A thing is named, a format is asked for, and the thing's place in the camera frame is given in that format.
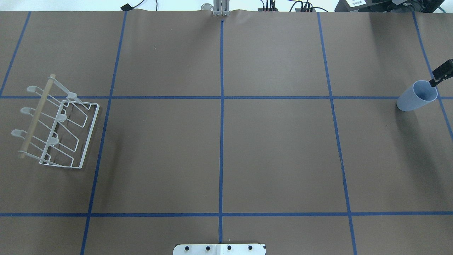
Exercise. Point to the aluminium frame post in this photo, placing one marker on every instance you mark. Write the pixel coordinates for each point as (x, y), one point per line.
(221, 8)

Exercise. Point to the brown paper table cover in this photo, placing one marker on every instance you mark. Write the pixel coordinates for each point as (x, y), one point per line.
(272, 128)

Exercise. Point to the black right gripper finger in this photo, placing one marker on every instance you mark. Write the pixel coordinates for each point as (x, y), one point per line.
(441, 73)

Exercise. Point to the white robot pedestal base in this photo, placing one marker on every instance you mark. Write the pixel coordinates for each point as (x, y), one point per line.
(220, 249)

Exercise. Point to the white wire cup holder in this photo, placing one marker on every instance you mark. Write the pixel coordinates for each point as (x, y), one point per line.
(61, 127)

